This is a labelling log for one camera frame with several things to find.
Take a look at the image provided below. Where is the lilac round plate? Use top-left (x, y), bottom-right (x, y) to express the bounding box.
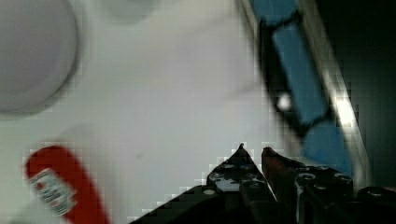
top-left (0, 0), bottom-right (78, 112)

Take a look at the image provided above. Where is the blue oven door with handle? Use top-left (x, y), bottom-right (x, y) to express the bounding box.
top-left (248, 0), bottom-right (353, 175)

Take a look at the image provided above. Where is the red ketchup bottle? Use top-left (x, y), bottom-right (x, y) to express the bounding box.
top-left (24, 146), bottom-right (110, 224)

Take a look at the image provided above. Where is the black toaster oven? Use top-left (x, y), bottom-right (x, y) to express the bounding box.
top-left (239, 0), bottom-right (395, 188)

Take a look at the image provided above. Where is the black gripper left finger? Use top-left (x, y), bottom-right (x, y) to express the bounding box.
top-left (205, 143), bottom-right (265, 199)

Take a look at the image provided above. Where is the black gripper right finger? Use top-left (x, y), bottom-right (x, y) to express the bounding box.
top-left (262, 147), bottom-right (305, 205)

